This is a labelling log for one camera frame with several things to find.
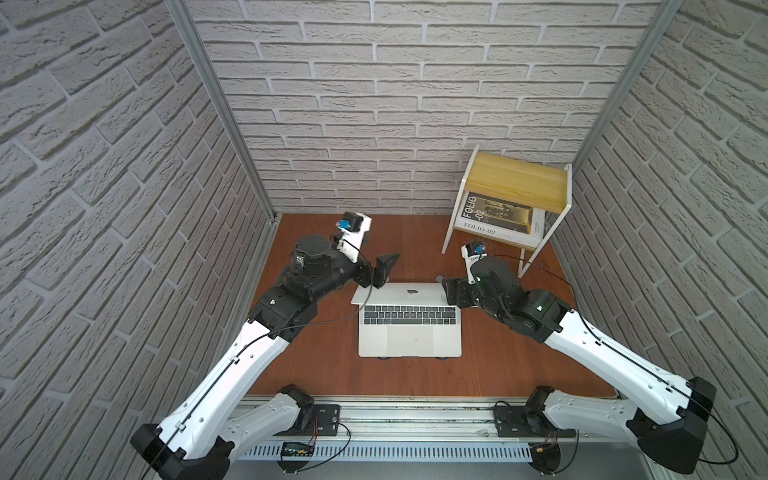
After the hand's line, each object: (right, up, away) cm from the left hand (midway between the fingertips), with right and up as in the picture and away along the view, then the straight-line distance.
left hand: (382, 237), depth 63 cm
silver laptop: (+6, -24, +22) cm, 33 cm away
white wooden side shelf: (+41, +17, +22) cm, 49 cm away
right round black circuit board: (+39, -53, +7) cm, 66 cm away
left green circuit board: (-21, -52, +8) cm, 57 cm away
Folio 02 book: (+37, +7, +30) cm, 48 cm away
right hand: (+16, -11, +9) cm, 22 cm away
